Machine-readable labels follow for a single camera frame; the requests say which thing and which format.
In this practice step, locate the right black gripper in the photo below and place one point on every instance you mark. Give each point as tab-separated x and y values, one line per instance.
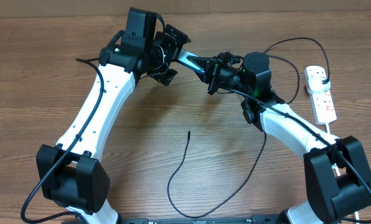
213	66

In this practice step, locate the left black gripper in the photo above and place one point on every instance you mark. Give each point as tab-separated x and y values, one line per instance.
173	46

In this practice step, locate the blue Samsung Galaxy smartphone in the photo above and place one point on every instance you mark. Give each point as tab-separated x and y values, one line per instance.
183	60

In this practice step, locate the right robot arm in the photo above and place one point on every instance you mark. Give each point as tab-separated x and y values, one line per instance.
337	173

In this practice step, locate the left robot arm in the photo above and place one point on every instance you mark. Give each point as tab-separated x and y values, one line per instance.
70	172

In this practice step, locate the white charger plug adapter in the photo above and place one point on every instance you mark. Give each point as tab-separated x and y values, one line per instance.
317	84

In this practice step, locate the white power strip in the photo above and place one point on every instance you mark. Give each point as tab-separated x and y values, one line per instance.
321	103

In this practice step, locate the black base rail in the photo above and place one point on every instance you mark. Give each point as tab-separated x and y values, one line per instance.
254	219

